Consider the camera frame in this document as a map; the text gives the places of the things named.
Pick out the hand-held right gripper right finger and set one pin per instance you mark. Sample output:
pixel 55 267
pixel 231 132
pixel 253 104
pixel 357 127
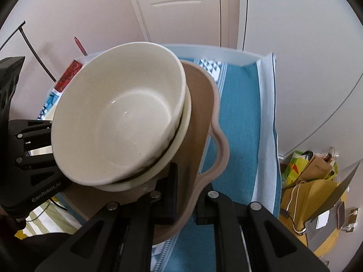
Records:
pixel 205 204

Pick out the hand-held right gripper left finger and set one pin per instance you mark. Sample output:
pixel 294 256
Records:
pixel 171 201

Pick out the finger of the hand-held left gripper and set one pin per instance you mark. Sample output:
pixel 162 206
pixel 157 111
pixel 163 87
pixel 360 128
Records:
pixel 31 133
pixel 34 161

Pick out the cream printed bowl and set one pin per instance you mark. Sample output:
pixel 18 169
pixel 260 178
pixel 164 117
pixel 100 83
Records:
pixel 181 138

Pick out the plain white bowl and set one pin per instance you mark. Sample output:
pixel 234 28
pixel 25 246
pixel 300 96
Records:
pixel 113 119

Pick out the brown scalloped bowl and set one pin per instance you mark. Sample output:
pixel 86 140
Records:
pixel 198 119

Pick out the yellow striped cloth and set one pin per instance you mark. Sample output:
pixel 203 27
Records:
pixel 56 218

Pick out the person's dark clothing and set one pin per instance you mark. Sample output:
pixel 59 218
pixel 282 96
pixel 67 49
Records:
pixel 42 246

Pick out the black metal stand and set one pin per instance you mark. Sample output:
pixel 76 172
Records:
pixel 37 56

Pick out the blue tablecloth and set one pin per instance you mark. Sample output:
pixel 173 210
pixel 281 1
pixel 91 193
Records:
pixel 241 133

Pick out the yellow green shopping bag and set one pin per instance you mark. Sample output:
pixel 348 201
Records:
pixel 295 164

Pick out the white table cover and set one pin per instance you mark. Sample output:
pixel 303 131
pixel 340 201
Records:
pixel 266 119

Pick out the brown paper bag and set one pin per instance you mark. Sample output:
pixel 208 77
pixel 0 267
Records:
pixel 319 167

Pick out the grey laptop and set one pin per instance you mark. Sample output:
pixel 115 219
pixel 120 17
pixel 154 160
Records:
pixel 334 201

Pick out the dark phone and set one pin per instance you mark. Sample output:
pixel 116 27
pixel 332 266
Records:
pixel 341 215

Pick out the white door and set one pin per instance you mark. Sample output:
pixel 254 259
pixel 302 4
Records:
pixel 175 11

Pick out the wall socket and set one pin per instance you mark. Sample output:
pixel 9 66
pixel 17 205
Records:
pixel 353 216

